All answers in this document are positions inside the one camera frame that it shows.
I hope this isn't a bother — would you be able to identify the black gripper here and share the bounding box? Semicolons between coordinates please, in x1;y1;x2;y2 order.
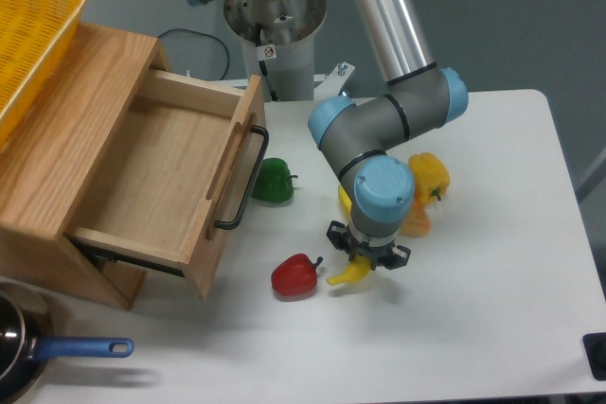
327;220;411;270

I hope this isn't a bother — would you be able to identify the yellow banana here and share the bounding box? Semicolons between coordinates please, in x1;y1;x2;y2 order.
327;185;371;286

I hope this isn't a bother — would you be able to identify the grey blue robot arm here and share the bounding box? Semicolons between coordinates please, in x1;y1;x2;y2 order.
187;0;469;270

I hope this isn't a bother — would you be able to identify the orange toast slice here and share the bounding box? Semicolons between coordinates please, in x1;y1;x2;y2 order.
400;199;431;238

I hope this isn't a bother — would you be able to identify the red bell pepper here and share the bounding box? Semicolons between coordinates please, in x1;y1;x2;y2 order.
271;254;323;297

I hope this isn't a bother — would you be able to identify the yellow bell pepper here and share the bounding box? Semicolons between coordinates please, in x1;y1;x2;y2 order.
408;152;450;205

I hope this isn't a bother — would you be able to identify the green bell pepper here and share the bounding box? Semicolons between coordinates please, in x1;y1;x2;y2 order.
252;157;297;203

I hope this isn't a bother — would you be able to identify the open wooden drawer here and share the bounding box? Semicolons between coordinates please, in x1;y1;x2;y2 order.
67;70;269;297

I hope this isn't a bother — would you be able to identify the wooden drawer cabinet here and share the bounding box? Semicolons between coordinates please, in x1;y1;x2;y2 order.
1;23;169;309

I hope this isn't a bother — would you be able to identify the yellow plastic basket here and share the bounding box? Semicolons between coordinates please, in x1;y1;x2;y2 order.
1;0;87;144

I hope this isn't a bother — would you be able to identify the black drawer handle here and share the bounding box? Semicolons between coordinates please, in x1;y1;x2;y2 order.
213;125;270;231

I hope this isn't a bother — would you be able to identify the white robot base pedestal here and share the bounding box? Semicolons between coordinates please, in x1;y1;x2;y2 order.
223;0;355;101

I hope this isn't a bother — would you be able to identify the black cable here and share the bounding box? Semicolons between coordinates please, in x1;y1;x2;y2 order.
157;27;231;80

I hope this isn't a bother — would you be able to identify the black pan blue handle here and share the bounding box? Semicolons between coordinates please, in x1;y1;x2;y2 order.
1;282;134;403

